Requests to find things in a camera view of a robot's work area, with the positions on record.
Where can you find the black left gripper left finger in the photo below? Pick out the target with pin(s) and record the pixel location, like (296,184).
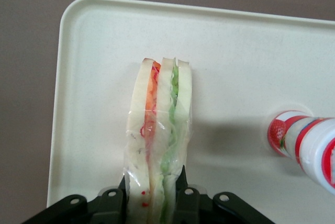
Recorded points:
(104,205)

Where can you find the plastic-wrapped sandwich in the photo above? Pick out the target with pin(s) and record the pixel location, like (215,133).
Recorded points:
(159,129)

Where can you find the strawberry yogurt drink bottle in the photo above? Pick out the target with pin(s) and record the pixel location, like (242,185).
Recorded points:
(306,140)

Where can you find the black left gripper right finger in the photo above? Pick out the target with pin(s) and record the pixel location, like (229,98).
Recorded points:
(199,205)

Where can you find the cream plastic tray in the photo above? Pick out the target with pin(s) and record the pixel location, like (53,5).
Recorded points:
(235,77)

